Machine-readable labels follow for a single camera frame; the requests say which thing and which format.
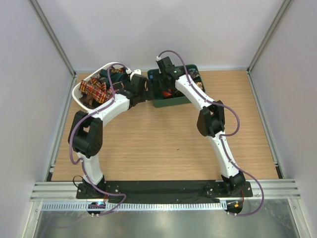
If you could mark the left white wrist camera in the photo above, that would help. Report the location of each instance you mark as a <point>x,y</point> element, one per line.
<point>130,72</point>

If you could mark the right aluminium frame post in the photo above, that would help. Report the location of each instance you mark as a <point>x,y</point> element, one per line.
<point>282,11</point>

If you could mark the red yellow patterned tie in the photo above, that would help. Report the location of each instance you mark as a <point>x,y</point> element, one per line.
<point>98,87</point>

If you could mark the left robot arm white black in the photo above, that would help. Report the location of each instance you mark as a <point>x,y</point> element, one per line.
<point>86,135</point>

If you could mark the beige red rolled tie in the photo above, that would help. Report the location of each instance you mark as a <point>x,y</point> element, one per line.
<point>199,84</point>

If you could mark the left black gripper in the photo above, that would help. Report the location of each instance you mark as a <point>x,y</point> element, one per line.
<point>147,95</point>

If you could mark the slotted grey cable duct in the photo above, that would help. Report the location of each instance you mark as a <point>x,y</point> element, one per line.
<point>99,206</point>

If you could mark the dark green tie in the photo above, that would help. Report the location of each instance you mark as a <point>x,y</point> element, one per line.
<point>116,74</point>

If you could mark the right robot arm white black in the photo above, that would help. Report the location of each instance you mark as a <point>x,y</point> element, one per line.
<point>210,123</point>

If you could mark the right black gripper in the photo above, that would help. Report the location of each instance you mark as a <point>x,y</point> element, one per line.
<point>162,87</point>

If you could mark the brown tie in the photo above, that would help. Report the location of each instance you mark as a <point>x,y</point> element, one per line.
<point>89,101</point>

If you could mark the blue grey rolled tie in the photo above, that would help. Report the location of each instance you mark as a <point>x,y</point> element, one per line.
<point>194,74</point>

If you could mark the left aluminium frame post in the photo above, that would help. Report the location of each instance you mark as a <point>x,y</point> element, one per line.
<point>73,76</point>

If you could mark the orange navy striped tie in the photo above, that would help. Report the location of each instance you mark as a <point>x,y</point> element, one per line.
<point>167,94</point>

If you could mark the aluminium frame post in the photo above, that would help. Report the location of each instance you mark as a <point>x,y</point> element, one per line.
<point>73,76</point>
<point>282,11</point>

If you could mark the white plastic basket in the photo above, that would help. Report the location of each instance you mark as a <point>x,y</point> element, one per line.
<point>76,94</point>

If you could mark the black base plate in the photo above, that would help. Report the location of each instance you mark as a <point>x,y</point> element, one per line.
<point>174,192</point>

